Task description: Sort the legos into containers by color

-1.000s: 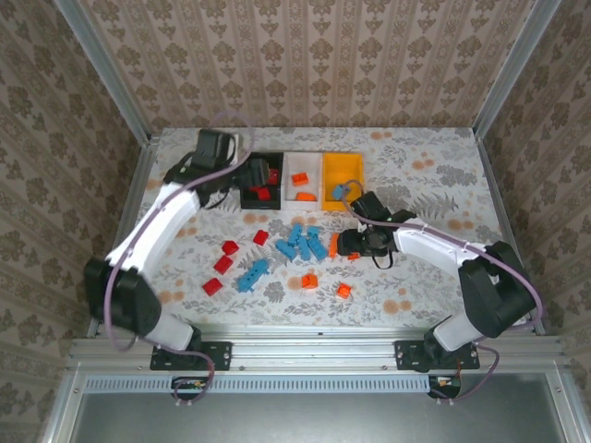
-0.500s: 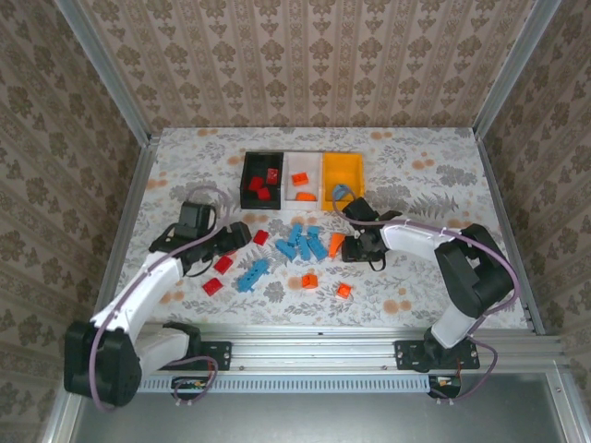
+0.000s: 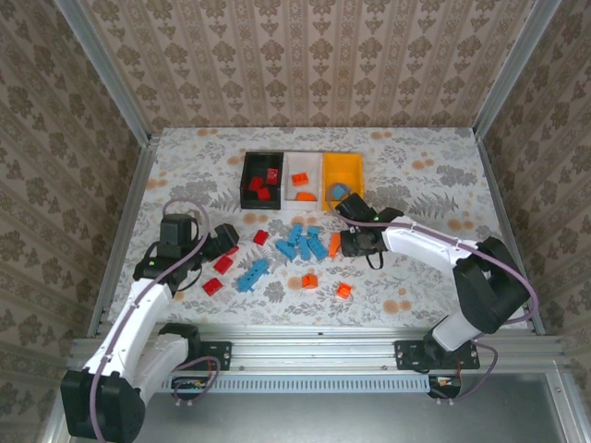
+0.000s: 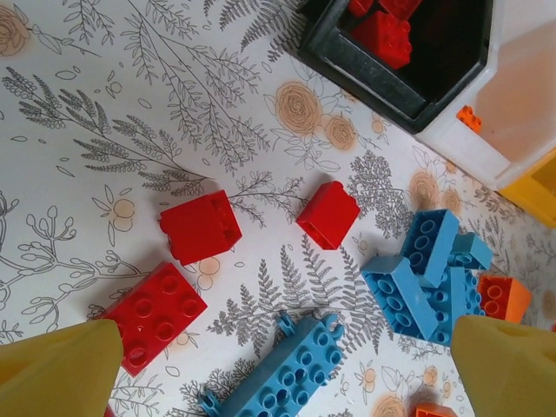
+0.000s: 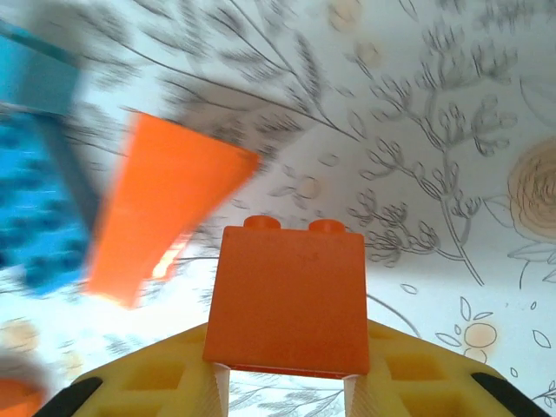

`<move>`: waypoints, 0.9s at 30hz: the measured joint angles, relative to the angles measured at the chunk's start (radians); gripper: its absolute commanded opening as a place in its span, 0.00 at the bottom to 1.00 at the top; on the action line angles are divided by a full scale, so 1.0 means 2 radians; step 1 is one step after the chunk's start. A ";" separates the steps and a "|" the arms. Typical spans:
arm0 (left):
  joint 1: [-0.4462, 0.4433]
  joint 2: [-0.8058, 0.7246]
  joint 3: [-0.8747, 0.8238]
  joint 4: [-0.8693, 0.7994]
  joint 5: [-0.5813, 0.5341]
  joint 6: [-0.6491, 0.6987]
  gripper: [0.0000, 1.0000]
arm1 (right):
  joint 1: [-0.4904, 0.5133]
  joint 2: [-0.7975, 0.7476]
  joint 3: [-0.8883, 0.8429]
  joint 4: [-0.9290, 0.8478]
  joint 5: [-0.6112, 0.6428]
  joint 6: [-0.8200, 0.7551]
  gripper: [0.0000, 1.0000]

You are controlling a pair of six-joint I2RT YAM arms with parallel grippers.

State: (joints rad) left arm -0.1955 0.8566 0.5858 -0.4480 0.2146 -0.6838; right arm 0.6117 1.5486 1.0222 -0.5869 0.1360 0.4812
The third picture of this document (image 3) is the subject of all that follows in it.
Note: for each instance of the red lego brick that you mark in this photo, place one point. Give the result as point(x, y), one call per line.
point(232, 251)
point(212, 286)
point(254, 183)
point(263, 194)
point(260, 236)
point(272, 176)
point(223, 264)

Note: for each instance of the orange lego brick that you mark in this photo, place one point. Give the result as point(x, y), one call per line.
point(305, 196)
point(309, 281)
point(344, 290)
point(334, 244)
point(300, 178)

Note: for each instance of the small blue lego brick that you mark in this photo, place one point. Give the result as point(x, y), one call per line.
point(314, 231)
point(341, 190)

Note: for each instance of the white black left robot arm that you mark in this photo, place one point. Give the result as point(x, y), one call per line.
point(138, 318)

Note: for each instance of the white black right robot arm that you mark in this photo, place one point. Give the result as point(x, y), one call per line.
point(425, 242)

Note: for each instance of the long blue lego assembly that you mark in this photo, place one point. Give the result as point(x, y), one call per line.
point(252, 274)

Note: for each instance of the yellow plastic bin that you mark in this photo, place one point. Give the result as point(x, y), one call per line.
point(341, 168)

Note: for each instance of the floral white tablecloth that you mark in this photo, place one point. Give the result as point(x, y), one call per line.
point(415, 184)

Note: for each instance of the black plastic bin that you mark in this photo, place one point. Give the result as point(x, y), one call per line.
point(261, 159)

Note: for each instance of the white plastic bin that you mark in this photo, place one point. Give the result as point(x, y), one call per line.
point(302, 161)

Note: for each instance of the grey metal lower shelf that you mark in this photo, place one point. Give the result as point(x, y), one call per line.
point(323, 420)

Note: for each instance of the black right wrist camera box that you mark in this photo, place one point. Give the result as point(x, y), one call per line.
point(355, 207)

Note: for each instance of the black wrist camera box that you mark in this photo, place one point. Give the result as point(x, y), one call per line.
point(355, 207)
point(176, 233)

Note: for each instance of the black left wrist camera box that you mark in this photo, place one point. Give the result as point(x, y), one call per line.
point(176, 233)

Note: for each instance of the aluminium side frame rail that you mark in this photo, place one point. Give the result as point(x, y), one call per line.
point(508, 221)
point(124, 221)

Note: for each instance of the aluminium front frame beam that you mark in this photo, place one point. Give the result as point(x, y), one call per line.
point(314, 346)

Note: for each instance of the aluminium corner frame post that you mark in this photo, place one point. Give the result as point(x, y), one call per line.
point(517, 60)
point(101, 60)

